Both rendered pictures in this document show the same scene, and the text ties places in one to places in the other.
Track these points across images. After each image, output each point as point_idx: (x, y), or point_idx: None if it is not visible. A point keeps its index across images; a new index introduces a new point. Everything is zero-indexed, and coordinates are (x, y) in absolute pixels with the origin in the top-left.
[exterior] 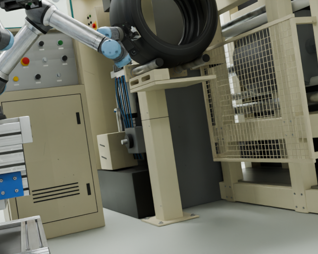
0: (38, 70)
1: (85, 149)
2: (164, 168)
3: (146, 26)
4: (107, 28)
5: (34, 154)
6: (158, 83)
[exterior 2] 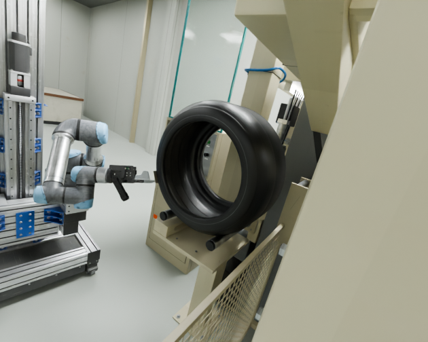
0: None
1: None
2: (200, 286)
3: (162, 176)
4: (75, 171)
5: (166, 205)
6: (155, 233)
